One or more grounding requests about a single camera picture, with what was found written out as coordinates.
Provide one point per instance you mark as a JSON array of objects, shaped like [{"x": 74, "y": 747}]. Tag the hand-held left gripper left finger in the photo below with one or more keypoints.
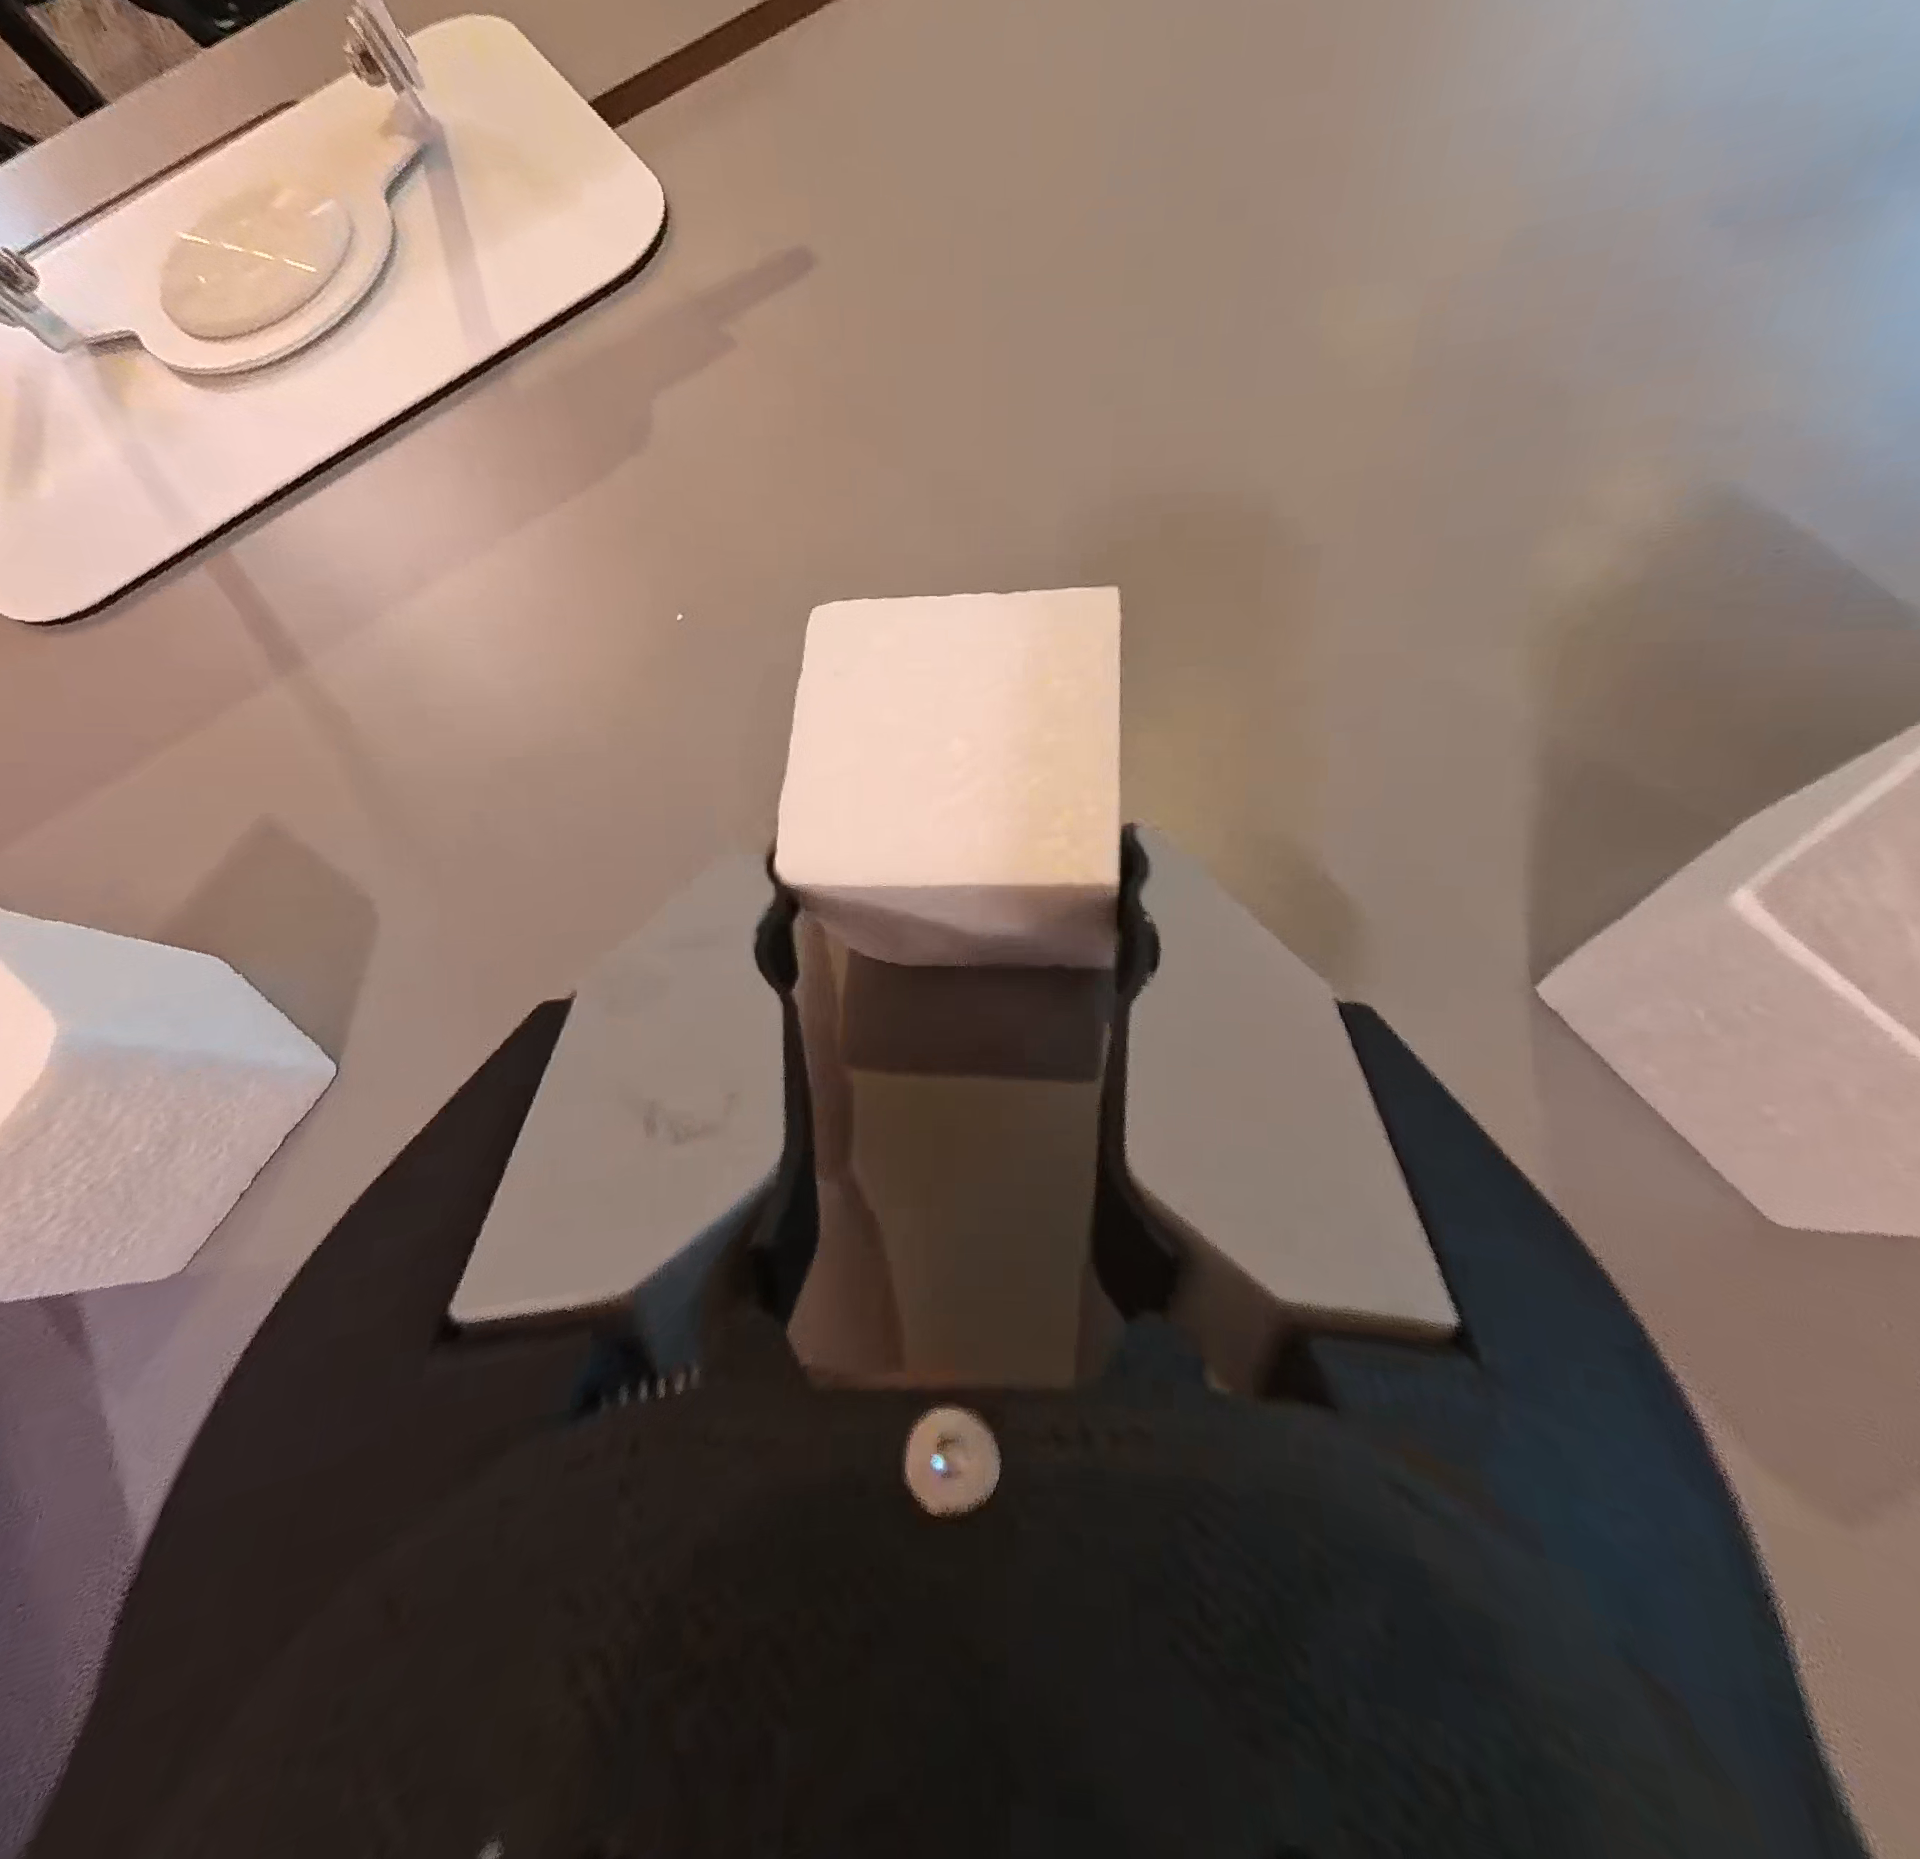
[{"x": 631, "y": 1141}]

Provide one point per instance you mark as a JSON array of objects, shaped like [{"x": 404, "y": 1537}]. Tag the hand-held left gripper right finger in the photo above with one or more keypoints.
[{"x": 1274, "y": 1155}]

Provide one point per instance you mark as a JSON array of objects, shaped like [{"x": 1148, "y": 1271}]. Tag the white stand with wooden board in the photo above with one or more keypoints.
[{"x": 494, "y": 195}]

